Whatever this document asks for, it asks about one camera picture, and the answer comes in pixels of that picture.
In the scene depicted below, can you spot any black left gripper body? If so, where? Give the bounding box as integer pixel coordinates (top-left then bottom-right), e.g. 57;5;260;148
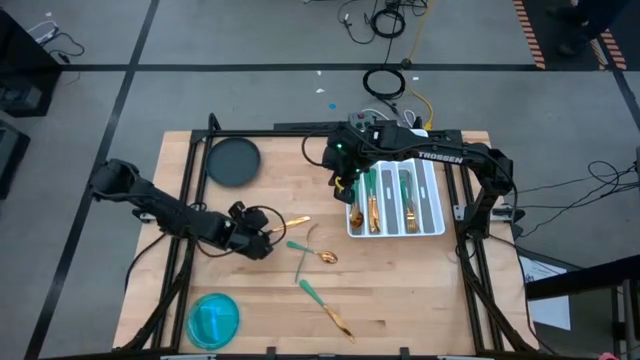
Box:
227;200;276;262

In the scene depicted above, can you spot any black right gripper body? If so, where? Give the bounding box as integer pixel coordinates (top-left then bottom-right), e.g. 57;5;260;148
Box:
326;164;363;204

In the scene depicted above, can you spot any green-handled gold spoon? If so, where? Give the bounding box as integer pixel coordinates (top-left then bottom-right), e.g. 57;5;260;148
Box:
348;189;365;232
348;192;362;230
285;240;340;265
352;185;364;229

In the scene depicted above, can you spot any white cutlery tray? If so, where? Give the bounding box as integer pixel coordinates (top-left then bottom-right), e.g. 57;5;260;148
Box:
344;128;447;239

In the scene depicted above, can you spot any dark grey round plate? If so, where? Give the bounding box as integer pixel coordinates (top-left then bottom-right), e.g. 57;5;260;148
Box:
205;136;262;189

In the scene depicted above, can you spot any teal translucent round plate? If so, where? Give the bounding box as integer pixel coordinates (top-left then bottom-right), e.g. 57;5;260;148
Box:
185;292;242;351

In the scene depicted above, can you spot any white paper sheet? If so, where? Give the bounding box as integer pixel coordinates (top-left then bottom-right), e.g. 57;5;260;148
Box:
519;254;572;331

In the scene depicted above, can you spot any black box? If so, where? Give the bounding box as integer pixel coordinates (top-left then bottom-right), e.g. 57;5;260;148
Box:
0;119;31;201

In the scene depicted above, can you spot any black cabinet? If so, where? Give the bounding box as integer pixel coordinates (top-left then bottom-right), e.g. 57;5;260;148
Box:
0;9;64;119

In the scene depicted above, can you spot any white power strip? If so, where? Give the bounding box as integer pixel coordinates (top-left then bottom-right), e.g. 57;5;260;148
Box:
27;20;61;46

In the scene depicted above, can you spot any person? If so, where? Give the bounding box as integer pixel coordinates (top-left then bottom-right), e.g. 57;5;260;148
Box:
543;0;629;57

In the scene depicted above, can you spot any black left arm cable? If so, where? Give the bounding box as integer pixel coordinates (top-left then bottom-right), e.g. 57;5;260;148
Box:
248;204;288;247

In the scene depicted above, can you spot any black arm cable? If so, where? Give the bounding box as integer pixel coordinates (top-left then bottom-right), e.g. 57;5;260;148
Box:
248;204;288;247
300;130;334;169

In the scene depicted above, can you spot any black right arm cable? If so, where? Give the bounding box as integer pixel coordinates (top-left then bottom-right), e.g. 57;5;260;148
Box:
300;130;334;169

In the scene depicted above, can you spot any white cable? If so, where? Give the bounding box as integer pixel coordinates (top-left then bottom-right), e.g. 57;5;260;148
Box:
379;107;419;129

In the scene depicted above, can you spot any coiled black cable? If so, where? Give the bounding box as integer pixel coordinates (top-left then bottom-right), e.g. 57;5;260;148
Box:
361;67;407;101
369;8;406;40

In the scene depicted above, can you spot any yellow floor cable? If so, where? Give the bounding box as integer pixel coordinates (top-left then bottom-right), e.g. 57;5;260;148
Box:
405;0;435;130

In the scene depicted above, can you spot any black cable bundle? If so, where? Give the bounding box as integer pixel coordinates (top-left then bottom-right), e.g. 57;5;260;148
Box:
509;158;640;266

